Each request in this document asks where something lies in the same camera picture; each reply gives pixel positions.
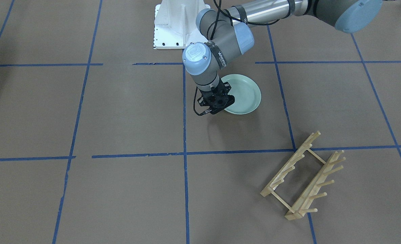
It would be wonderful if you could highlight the wooden plate rack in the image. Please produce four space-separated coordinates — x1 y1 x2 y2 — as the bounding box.
260 131 346 221

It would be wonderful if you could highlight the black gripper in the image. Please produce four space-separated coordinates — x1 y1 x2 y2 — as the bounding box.
198 81 235 115

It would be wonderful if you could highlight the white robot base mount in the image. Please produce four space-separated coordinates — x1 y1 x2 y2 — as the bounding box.
153 0 210 49

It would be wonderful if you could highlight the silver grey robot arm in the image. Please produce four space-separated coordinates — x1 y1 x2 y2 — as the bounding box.
182 0 383 116

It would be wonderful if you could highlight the light green plate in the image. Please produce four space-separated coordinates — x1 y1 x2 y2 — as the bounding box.
221 74 261 115

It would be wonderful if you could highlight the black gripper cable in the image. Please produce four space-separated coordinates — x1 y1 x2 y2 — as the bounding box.
193 0 282 117

